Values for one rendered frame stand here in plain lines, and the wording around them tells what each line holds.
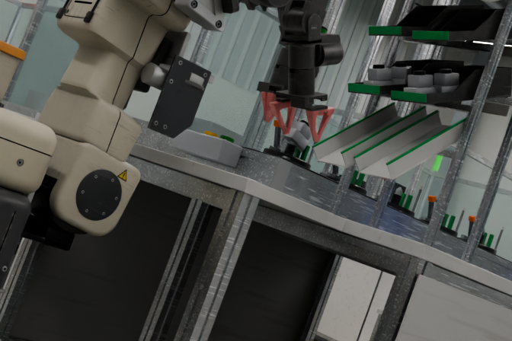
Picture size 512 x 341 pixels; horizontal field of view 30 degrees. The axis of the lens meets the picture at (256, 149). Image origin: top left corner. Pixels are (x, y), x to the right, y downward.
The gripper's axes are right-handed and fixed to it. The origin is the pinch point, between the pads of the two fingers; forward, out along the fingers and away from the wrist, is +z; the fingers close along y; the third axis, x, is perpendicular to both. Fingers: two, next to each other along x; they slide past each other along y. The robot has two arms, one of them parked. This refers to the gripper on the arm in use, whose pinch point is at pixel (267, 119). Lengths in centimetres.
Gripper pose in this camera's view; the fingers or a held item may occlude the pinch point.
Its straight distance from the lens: 258.8
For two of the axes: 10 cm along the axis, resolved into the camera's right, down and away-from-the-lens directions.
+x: -6.9, -2.9, -6.6
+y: -6.4, -1.7, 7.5
